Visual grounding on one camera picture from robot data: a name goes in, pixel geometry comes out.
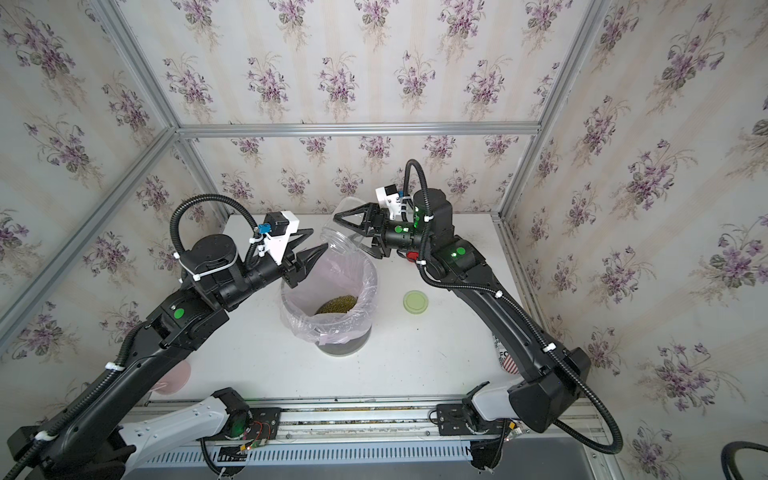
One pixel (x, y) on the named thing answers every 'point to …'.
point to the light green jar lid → (415, 302)
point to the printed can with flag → (505, 357)
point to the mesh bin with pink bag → (335, 305)
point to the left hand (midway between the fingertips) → (318, 237)
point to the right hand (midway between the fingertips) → (348, 231)
